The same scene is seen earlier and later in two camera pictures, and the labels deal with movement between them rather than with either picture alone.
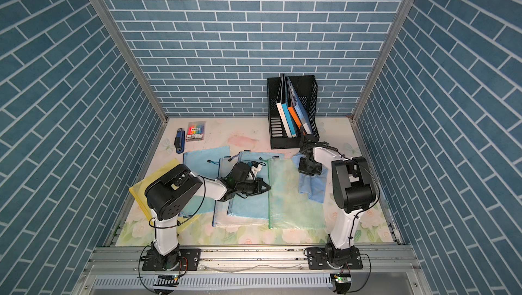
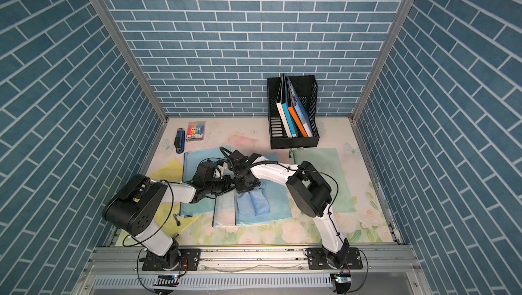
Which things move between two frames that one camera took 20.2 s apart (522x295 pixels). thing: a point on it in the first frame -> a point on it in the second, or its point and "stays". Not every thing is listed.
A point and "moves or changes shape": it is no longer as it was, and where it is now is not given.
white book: [283, 119] stays
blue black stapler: [179, 141] stays
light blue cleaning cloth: [314, 185] moves or changes shape
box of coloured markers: [196, 131] stays
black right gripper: [301, 169] -> [240, 188]
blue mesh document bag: [203, 163] stays
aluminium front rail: [257, 270] stays
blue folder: [300, 106] stays
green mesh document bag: [287, 208] moves or changes shape
